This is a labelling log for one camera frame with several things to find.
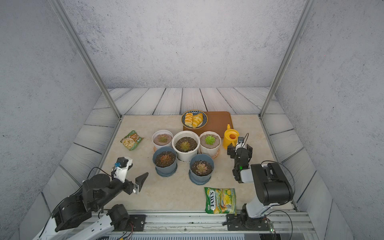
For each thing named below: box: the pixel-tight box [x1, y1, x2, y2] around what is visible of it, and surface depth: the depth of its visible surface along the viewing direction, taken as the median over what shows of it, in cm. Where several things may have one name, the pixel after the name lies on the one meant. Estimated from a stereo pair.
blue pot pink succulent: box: [188, 153, 214, 185], surface depth 86 cm
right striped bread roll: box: [192, 113, 204, 129], surface depth 113 cm
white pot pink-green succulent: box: [151, 129, 173, 151], surface depth 95 cm
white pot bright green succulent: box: [199, 130, 222, 158], surface depth 93 cm
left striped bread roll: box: [184, 112, 193, 127], surface depth 113 cm
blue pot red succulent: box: [152, 146, 178, 178], surface depth 89 cm
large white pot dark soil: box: [172, 130, 201, 163], surface depth 93 cm
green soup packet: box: [120, 130, 145, 151], surface depth 106 cm
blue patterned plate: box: [181, 109, 208, 130], surface depth 114 cm
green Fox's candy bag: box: [204, 187, 237, 216], surface depth 80 cm
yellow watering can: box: [222, 124, 240, 150], surface depth 96 cm
